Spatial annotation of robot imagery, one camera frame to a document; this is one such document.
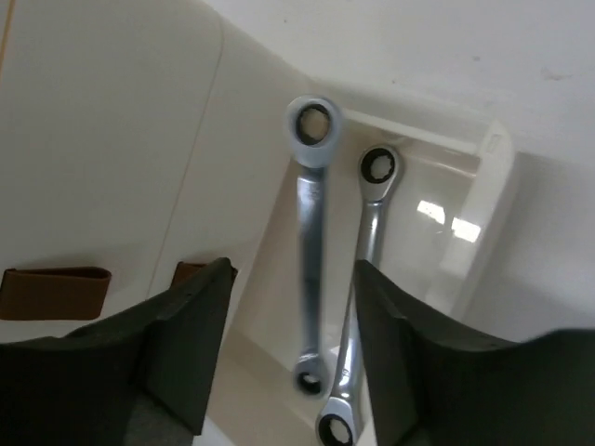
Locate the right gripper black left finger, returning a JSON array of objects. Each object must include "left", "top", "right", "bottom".
[{"left": 1, "top": 257, "right": 232, "bottom": 445}]

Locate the white bottom drawer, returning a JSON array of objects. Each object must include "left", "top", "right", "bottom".
[{"left": 205, "top": 86, "right": 517, "bottom": 445}]

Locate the large ratchet wrench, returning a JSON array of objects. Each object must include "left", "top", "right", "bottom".
[{"left": 314, "top": 144, "right": 403, "bottom": 446}]

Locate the white drawer cabinet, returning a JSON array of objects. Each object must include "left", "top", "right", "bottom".
[{"left": 1, "top": 1, "right": 311, "bottom": 317}]

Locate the brown middle drawer handle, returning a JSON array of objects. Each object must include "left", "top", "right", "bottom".
[{"left": 169, "top": 260, "right": 220, "bottom": 289}]

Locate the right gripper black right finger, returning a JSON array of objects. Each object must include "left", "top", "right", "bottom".
[{"left": 354, "top": 260, "right": 594, "bottom": 445}]

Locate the small silver wrench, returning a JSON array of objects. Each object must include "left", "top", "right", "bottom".
[{"left": 285, "top": 95, "right": 344, "bottom": 399}]

